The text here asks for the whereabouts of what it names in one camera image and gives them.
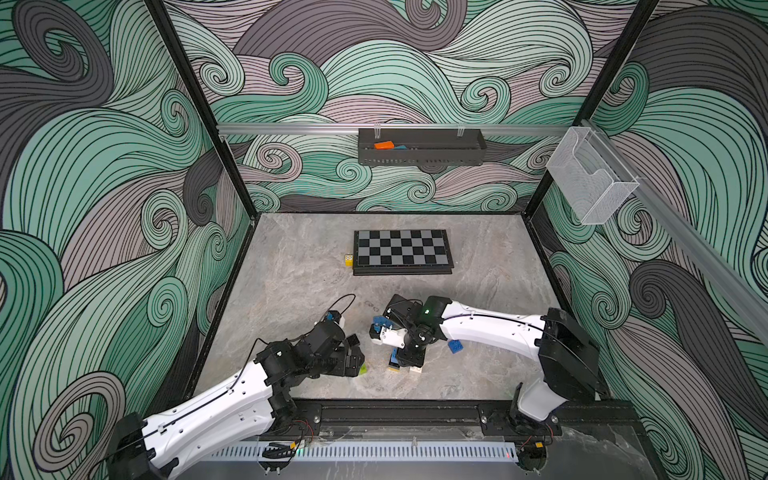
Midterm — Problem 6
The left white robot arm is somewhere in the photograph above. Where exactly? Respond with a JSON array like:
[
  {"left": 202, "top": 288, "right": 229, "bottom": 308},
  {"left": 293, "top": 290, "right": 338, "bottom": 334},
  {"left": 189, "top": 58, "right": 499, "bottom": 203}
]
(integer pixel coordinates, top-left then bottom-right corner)
[{"left": 104, "top": 318, "right": 365, "bottom": 479}]

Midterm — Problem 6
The aluminium rail back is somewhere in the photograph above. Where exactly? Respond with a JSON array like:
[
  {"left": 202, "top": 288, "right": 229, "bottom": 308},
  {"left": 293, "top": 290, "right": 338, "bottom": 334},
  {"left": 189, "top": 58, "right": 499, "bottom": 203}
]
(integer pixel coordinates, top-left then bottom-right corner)
[{"left": 217, "top": 122, "right": 569, "bottom": 137}]

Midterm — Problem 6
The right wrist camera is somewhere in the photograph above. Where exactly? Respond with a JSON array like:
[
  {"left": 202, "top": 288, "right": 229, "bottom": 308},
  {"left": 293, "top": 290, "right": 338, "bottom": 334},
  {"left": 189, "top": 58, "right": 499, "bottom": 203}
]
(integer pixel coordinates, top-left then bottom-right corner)
[{"left": 369, "top": 316, "right": 407, "bottom": 348}]

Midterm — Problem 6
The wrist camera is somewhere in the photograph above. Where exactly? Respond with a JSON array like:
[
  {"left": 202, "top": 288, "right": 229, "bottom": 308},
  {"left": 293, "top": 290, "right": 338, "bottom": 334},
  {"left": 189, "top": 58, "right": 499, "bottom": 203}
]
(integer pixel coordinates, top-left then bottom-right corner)
[
  {"left": 369, "top": 316, "right": 407, "bottom": 348},
  {"left": 323, "top": 310, "right": 345, "bottom": 328}
]

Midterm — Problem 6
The black chessboard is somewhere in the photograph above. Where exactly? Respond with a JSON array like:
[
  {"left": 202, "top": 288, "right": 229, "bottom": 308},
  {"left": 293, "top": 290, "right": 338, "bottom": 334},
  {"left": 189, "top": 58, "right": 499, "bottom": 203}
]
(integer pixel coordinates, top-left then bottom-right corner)
[{"left": 352, "top": 229, "right": 454, "bottom": 276}]

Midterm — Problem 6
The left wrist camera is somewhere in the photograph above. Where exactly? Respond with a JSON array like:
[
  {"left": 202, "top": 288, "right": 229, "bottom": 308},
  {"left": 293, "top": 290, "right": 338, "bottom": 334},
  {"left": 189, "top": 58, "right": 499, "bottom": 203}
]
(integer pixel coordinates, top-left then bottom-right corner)
[{"left": 323, "top": 310, "right": 345, "bottom": 328}]

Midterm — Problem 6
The clear plastic wall holder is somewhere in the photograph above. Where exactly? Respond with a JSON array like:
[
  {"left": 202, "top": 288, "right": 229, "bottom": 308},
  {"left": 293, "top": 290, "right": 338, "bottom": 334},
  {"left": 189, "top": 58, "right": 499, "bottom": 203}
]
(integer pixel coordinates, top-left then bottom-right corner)
[{"left": 547, "top": 127, "right": 639, "bottom": 225}]

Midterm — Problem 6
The black corner frame post right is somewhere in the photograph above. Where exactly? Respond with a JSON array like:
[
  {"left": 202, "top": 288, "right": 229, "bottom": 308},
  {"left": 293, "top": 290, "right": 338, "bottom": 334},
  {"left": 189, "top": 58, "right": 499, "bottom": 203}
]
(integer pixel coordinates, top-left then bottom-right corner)
[{"left": 522, "top": 0, "right": 659, "bottom": 226}]

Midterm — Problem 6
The orange block in tray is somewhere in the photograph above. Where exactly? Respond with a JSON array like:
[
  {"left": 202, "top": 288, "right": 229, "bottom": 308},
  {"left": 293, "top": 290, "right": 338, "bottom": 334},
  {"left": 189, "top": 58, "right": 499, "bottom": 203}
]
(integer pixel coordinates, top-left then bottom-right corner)
[{"left": 374, "top": 141, "right": 395, "bottom": 150}]

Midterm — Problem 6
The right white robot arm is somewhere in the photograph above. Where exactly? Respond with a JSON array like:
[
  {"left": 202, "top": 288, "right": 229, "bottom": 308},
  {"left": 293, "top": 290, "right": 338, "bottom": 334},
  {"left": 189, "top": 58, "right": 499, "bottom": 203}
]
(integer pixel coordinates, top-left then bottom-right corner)
[{"left": 369, "top": 295, "right": 607, "bottom": 436}]

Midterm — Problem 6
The aluminium rail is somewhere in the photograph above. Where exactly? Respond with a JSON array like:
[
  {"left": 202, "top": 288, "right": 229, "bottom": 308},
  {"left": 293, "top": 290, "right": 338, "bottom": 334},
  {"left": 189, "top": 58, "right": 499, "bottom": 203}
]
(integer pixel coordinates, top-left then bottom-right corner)
[
  {"left": 217, "top": 122, "right": 569, "bottom": 137},
  {"left": 581, "top": 120, "right": 767, "bottom": 343}
]

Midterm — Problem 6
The black corner frame post left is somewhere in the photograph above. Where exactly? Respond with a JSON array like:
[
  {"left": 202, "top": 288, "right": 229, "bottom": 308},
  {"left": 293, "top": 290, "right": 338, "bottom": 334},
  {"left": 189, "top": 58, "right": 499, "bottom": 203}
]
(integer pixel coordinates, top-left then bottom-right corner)
[{"left": 145, "top": 0, "right": 259, "bottom": 225}]

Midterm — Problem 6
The white slotted cable duct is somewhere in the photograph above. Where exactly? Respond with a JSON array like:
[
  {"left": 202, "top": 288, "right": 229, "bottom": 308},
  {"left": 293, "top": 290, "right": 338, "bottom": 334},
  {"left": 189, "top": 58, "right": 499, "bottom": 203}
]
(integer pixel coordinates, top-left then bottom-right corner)
[{"left": 203, "top": 441, "right": 518, "bottom": 464}]

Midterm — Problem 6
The blue square lego brick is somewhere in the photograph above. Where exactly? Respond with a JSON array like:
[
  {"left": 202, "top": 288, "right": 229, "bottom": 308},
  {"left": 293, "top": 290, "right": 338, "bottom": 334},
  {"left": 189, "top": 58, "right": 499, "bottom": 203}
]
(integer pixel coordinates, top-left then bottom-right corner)
[{"left": 448, "top": 340, "right": 463, "bottom": 354}]

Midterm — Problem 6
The black lego brick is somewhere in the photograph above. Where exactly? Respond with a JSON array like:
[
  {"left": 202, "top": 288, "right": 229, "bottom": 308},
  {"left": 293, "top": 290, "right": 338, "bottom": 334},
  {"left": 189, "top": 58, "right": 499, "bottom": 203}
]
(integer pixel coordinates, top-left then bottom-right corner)
[{"left": 345, "top": 334, "right": 359, "bottom": 349}]

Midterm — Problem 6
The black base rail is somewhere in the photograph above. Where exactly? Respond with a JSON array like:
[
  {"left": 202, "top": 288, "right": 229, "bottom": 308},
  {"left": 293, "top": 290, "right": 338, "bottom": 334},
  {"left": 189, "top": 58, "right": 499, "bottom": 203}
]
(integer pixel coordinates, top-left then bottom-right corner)
[{"left": 161, "top": 398, "right": 637, "bottom": 439}]

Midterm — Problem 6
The black wall tray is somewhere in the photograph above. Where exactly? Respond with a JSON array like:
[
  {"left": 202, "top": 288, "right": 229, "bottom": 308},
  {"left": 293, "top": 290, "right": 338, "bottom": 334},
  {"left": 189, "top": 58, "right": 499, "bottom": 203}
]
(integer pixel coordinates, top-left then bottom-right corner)
[{"left": 357, "top": 129, "right": 488, "bottom": 168}]

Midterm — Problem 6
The aluminium rail right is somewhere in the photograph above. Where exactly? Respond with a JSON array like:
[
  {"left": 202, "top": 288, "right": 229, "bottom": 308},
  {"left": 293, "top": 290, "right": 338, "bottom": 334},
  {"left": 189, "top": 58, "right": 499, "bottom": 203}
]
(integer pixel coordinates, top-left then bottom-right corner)
[{"left": 581, "top": 120, "right": 767, "bottom": 343}]

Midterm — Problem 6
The black corner frame post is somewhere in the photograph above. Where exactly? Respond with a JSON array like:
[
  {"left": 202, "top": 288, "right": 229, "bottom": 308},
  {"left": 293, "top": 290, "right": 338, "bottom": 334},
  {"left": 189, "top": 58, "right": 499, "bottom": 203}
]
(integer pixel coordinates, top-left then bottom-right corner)
[
  {"left": 522, "top": 0, "right": 659, "bottom": 226},
  {"left": 145, "top": 0, "right": 259, "bottom": 225}
]

